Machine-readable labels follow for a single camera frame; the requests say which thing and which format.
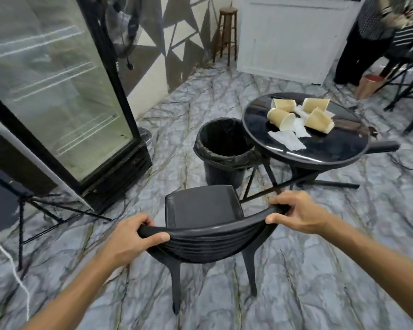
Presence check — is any person's right hand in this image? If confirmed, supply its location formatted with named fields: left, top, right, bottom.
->
left=265, top=190, right=331, bottom=236

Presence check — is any person's left hand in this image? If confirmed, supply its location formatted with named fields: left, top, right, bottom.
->
left=100, top=213, right=171, bottom=272

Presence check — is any black plastic chair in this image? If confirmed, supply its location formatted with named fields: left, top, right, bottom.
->
left=363, top=140, right=401, bottom=155
left=378, top=25, right=413, bottom=112
left=137, top=184, right=291, bottom=315

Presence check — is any person's right forearm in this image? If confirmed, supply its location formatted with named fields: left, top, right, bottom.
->
left=320, top=213, right=413, bottom=329

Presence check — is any person's left forearm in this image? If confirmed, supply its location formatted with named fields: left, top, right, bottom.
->
left=20, top=252, right=121, bottom=330

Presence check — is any black trash bin with liner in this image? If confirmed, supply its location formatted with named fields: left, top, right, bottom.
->
left=194, top=117, right=262, bottom=190

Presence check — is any round black glass table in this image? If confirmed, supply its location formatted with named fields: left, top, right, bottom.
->
left=240, top=92, right=371, bottom=203

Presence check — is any copper waste bin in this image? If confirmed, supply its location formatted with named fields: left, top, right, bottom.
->
left=353, top=74, right=386, bottom=100

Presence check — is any white low cabinet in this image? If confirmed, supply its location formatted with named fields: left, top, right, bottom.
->
left=235, top=0, right=365, bottom=86

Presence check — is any black glass door fridge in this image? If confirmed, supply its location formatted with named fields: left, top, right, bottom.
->
left=0, top=0, right=154, bottom=214

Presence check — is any wooden bar stool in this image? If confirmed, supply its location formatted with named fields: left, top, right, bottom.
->
left=212, top=6, right=239, bottom=67

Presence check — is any white floor cable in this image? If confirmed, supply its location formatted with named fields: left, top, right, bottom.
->
left=0, top=226, right=32, bottom=322

